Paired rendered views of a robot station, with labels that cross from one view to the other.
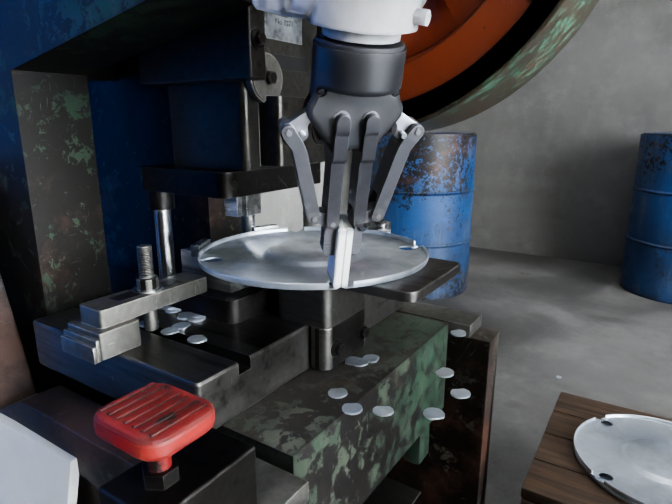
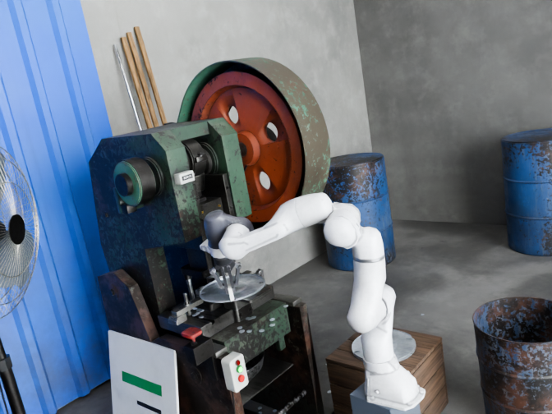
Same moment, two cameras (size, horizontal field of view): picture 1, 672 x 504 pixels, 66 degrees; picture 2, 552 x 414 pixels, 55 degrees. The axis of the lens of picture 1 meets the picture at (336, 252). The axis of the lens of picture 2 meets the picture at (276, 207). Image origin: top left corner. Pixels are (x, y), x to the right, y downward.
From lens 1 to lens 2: 1.71 m
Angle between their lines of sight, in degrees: 10
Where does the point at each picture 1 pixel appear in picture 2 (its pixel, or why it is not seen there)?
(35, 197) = (154, 280)
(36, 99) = (150, 254)
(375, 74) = (224, 262)
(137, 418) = (188, 333)
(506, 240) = (439, 213)
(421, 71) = (270, 211)
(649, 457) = not seen: hidden behind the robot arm
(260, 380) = (218, 326)
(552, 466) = (341, 351)
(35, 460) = (164, 352)
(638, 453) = not seen: hidden behind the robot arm
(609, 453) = not seen: hidden behind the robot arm
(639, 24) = (500, 53)
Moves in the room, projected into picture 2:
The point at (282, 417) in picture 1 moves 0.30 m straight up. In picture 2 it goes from (223, 334) to (209, 267)
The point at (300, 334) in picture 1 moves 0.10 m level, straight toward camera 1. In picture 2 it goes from (229, 312) to (226, 323)
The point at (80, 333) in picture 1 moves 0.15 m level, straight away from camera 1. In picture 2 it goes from (172, 318) to (167, 305)
